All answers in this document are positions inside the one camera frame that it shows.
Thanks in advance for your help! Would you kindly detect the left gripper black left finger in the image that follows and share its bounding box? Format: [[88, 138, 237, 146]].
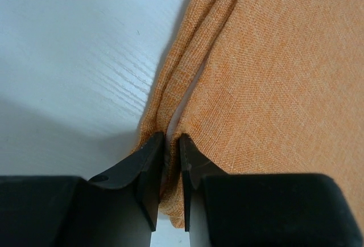
[[1, 132, 164, 246]]

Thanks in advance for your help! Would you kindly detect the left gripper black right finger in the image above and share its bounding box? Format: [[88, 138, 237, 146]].
[[179, 134, 363, 246]]

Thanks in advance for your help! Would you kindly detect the orange cloth napkin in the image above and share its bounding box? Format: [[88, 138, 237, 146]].
[[139, 0, 363, 228]]

